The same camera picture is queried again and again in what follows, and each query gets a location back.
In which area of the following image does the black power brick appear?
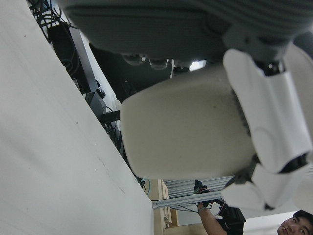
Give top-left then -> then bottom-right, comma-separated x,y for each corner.
47,24 -> 74,74

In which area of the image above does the person forearm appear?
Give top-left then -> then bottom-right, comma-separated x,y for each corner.
197,202 -> 229,235

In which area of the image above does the wooden box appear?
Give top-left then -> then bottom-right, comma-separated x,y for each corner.
148,178 -> 179,230

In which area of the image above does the beige cup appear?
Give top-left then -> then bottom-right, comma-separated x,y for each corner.
121,66 -> 260,181

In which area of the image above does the aluminium profile bar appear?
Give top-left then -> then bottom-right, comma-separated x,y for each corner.
151,190 -> 225,209

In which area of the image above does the teal cable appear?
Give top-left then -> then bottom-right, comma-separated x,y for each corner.
136,177 -> 153,194

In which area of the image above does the person head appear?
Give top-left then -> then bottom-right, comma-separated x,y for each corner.
277,210 -> 313,235

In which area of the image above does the black device box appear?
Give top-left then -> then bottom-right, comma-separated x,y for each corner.
100,110 -> 123,152

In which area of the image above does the grey slatted panel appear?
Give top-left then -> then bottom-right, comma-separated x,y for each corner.
163,175 -> 235,198

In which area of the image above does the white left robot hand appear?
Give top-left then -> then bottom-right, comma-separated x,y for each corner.
57,0 -> 313,213

